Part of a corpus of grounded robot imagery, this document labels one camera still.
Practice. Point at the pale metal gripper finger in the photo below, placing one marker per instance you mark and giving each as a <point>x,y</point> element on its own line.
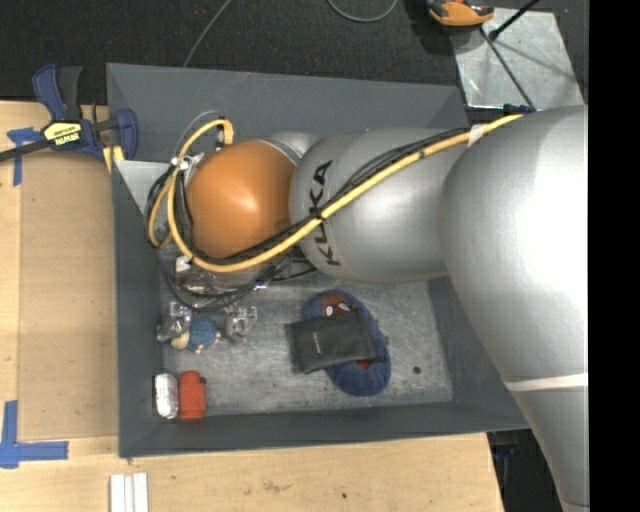
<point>175,322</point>
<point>237,322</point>

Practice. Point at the grey metal bin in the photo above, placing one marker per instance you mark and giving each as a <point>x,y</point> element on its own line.
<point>135,300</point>

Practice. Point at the blue and red plush slipper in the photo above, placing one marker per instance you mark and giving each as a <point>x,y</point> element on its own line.
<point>362,382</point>

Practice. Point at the blue and tan toy figure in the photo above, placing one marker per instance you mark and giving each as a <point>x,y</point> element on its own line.
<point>202,334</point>

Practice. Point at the pale wood flat board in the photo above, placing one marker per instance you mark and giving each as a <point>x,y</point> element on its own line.
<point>65,300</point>

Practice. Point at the white and silver cylinder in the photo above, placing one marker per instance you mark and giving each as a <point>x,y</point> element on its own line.
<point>166,396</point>

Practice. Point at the black fabric pouch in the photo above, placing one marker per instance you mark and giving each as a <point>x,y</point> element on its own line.
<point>332,342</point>

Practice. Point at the red cylinder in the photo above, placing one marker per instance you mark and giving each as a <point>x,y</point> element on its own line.
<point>192,396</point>

